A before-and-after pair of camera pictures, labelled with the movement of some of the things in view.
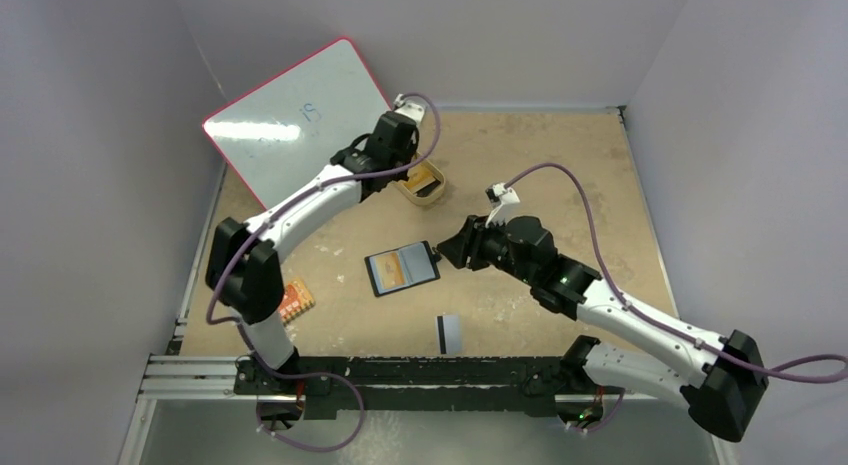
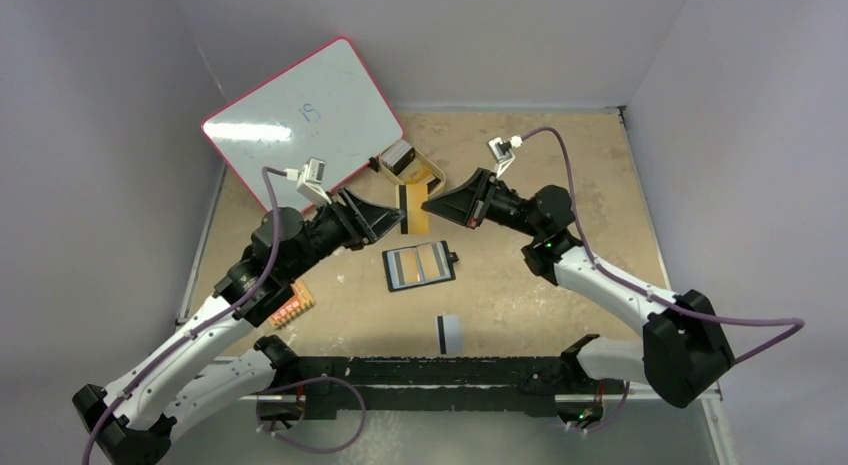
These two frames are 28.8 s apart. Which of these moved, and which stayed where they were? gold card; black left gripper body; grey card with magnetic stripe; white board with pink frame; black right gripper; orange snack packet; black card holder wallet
Moved: black left gripper body; black right gripper; gold card; black card holder wallet
Stayed: orange snack packet; grey card with magnetic stripe; white board with pink frame
